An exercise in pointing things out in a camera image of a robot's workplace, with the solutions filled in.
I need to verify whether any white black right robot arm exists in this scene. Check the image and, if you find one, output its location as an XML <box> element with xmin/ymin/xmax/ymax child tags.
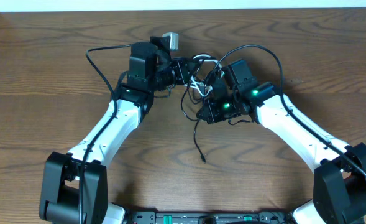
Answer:
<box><xmin>196</xmin><ymin>79</ymin><xmax>366</xmax><ymax>223</ymax></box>

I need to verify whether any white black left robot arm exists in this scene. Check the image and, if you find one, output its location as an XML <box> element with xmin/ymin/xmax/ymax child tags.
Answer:
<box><xmin>39</xmin><ymin>47</ymin><xmax>203</xmax><ymax>223</ymax></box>

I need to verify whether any white usb cable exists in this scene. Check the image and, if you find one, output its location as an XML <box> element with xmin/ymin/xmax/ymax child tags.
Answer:
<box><xmin>184</xmin><ymin>54</ymin><xmax>224</xmax><ymax>98</ymax></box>

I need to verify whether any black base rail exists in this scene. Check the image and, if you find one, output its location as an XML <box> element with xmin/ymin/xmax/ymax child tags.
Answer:
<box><xmin>122</xmin><ymin>211</ymin><xmax>295</xmax><ymax>224</ymax></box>

